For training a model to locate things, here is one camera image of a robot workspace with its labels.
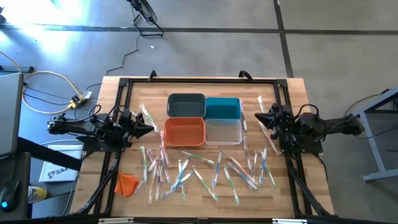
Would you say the dark grey plastic bin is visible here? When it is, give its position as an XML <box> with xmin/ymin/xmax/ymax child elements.
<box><xmin>167</xmin><ymin>93</ymin><xmax>207</xmax><ymax>118</ymax></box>

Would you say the black aluminium table frame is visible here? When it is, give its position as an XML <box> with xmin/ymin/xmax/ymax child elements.
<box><xmin>74</xmin><ymin>77</ymin><xmax>335</xmax><ymax>218</ymax></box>

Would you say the green toothbrush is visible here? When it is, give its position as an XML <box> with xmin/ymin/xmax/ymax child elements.
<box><xmin>138</xmin><ymin>103</ymin><xmax>160</xmax><ymax>134</ymax></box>
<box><xmin>180</xmin><ymin>149</ymin><xmax>216</xmax><ymax>166</ymax></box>
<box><xmin>177</xmin><ymin>159</ymin><xmax>187</xmax><ymax>202</ymax></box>
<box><xmin>191</xmin><ymin>166</ymin><xmax>220</xmax><ymax>202</ymax></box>
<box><xmin>139</xmin><ymin>145</ymin><xmax>149</xmax><ymax>184</ymax></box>
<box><xmin>256</xmin><ymin>95</ymin><xmax>266</xmax><ymax>114</ymax></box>
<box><xmin>223</xmin><ymin>166</ymin><xmax>241</xmax><ymax>205</ymax></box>
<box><xmin>263</xmin><ymin>161</ymin><xmax>277</xmax><ymax>190</ymax></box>

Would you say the yellow can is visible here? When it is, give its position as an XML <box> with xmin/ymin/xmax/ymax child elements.
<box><xmin>27</xmin><ymin>185</ymin><xmax>49</xmax><ymax>205</ymax></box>

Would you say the black desk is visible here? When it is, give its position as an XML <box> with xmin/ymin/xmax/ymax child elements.
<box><xmin>0</xmin><ymin>136</ymin><xmax>83</xmax><ymax>220</ymax></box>

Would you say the blue toothbrush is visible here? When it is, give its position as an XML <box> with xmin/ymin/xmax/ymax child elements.
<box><xmin>160</xmin><ymin>171</ymin><xmax>194</xmax><ymax>200</ymax></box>
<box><xmin>211</xmin><ymin>150</ymin><xmax>224</xmax><ymax>189</ymax></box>
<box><xmin>259</xmin><ymin>145</ymin><xmax>269</xmax><ymax>185</ymax></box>
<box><xmin>227</xmin><ymin>161</ymin><xmax>259</xmax><ymax>191</ymax></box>
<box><xmin>170</xmin><ymin>158</ymin><xmax>190</xmax><ymax>192</ymax></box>

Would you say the teal plastic bin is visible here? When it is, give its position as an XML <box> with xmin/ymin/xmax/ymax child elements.
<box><xmin>204</xmin><ymin>96</ymin><xmax>242</xmax><ymax>121</ymax></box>

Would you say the black fan cable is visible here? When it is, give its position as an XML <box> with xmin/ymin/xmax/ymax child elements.
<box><xmin>83</xmin><ymin>32</ymin><xmax>141</xmax><ymax>94</ymax></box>

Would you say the grey metal table frame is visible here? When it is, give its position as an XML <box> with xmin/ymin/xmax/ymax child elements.
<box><xmin>344</xmin><ymin>86</ymin><xmax>398</xmax><ymax>183</ymax></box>

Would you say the black floor cable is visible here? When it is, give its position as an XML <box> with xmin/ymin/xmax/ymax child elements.
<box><xmin>23</xmin><ymin>83</ymin><xmax>74</xmax><ymax>102</ymax></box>
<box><xmin>23</xmin><ymin>92</ymin><xmax>69</xmax><ymax>106</ymax></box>
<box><xmin>343</xmin><ymin>92</ymin><xmax>398</xmax><ymax>141</ymax></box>

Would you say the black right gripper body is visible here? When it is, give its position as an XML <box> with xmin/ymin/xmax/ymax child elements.
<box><xmin>277</xmin><ymin>105</ymin><xmax>295</xmax><ymax>141</ymax></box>

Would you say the clear plastic bin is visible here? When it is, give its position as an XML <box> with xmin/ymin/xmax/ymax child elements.
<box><xmin>204</xmin><ymin>118</ymin><xmax>243</xmax><ymax>146</ymax></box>

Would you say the orange cloth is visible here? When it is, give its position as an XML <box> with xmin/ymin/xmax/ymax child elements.
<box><xmin>114</xmin><ymin>171</ymin><xmax>140</xmax><ymax>198</ymax></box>

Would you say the yellow extension cord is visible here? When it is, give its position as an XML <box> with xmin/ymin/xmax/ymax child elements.
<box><xmin>0</xmin><ymin>51</ymin><xmax>88</xmax><ymax>115</ymax></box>

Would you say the white printed box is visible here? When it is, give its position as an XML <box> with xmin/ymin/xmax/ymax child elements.
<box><xmin>39</xmin><ymin>144</ymin><xmax>85</xmax><ymax>184</ymax></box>

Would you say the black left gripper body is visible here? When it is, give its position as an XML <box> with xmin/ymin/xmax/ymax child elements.
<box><xmin>119</xmin><ymin>109</ymin><xmax>134</xmax><ymax>147</ymax></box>

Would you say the white frame label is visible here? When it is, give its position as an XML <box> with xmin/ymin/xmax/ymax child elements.
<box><xmin>272</xmin><ymin>218</ymin><xmax>308</xmax><ymax>224</ymax></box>
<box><xmin>98</xmin><ymin>217</ymin><xmax>134</xmax><ymax>224</ymax></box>

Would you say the black computer mouse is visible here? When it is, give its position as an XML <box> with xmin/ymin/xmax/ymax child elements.
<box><xmin>0</xmin><ymin>179</ymin><xmax>20</xmax><ymax>213</ymax></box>

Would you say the orange plastic bin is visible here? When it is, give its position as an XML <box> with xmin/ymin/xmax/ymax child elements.
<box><xmin>163</xmin><ymin>116</ymin><xmax>206</xmax><ymax>147</ymax></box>

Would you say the grey laptop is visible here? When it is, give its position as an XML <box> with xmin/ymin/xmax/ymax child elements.
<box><xmin>0</xmin><ymin>72</ymin><xmax>25</xmax><ymax>159</ymax></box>

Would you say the white toothbrush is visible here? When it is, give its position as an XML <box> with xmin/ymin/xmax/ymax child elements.
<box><xmin>250</xmin><ymin>150</ymin><xmax>259</xmax><ymax>182</ymax></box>

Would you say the black floor fan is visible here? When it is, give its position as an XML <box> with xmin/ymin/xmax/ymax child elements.
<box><xmin>126</xmin><ymin>0</ymin><xmax>165</xmax><ymax>37</ymax></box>

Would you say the yellow black power plug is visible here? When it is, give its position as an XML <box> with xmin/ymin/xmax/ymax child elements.
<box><xmin>67</xmin><ymin>95</ymin><xmax>87</xmax><ymax>110</ymax></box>

